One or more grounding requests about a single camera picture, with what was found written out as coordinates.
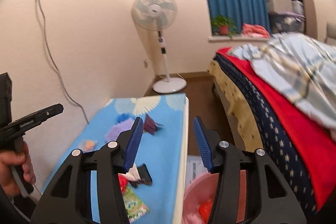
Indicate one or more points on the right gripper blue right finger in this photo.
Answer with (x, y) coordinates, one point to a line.
(203, 141)

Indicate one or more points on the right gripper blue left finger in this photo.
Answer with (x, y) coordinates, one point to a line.
(130, 142)

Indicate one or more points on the red plastic bag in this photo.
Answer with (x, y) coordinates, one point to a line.
(123, 182)

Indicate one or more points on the purple foam net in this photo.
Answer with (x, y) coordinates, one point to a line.
(115, 130)

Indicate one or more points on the maroon checkered packet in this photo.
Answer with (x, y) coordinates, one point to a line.
(150, 126)

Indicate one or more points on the green snack wrapper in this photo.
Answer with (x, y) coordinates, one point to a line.
(135, 207)

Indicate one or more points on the pink plastic trash bin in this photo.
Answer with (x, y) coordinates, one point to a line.
(200, 194)

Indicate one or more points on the black white wrapper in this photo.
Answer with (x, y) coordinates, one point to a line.
(138, 175)

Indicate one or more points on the white paper on floor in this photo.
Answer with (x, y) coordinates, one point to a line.
(194, 168)

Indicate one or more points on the orange candy wrapper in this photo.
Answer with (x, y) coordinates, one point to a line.
(87, 145)

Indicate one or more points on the yellow star bed skirt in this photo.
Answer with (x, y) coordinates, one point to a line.
(239, 114)

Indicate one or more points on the navy star bed sheet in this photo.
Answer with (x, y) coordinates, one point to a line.
(275, 140)

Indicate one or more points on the red blanket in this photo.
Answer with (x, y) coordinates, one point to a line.
(313, 143)

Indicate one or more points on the potted green plant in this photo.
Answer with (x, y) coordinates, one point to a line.
(225, 25)

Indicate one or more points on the pink clothes on windowsill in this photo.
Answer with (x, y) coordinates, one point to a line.
(255, 31)

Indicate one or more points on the plaid light blue quilt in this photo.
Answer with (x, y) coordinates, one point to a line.
(300, 68)

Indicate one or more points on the white standing fan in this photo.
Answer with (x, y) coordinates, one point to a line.
(156, 16)

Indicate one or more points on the cardboard box on shelf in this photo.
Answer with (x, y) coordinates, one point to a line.
(279, 6)

